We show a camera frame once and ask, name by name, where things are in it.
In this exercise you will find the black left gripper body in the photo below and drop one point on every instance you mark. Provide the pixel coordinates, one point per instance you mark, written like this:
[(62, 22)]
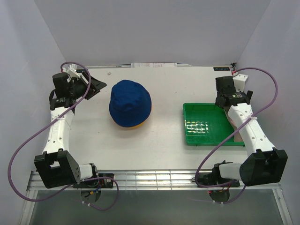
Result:
[(78, 88)]

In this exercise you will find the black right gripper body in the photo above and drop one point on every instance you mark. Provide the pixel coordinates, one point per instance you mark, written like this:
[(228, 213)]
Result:
[(249, 94)]

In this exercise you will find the blue beanie hat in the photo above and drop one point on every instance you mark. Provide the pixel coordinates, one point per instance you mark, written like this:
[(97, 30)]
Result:
[(127, 95)]

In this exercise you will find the yellow bucket hat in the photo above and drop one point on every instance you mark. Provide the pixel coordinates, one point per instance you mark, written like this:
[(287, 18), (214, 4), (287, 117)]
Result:
[(133, 118)]

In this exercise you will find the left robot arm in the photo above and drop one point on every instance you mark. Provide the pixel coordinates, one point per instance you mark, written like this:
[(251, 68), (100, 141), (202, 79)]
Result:
[(55, 165)]

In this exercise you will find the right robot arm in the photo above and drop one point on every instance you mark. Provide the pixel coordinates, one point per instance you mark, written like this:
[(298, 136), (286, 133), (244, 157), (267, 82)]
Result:
[(265, 163)]

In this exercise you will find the green plastic tray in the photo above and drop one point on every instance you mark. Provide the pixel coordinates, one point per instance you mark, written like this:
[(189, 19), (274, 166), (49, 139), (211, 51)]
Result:
[(205, 124)]

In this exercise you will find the paper label strip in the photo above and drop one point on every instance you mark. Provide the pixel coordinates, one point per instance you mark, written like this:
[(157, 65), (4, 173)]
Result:
[(154, 65)]

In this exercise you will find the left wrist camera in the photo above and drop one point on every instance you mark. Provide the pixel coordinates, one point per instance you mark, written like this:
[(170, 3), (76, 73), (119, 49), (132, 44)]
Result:
[(71, 70)]

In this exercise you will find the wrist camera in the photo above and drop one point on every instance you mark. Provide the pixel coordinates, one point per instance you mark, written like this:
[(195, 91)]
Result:
[(71, 70), (239, 81)]

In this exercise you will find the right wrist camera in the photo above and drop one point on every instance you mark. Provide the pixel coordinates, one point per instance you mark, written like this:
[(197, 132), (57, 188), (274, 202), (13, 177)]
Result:
[(239, 81)]

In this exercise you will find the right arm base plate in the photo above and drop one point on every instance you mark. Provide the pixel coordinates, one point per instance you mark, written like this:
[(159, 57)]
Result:
[(206, 178)]

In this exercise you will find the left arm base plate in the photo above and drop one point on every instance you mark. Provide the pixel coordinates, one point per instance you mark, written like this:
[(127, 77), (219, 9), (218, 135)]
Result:
[(101, 183)]

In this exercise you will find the aluminium front rail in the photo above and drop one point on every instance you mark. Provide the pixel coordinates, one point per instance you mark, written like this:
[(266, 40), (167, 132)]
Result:
[(129, 180)]

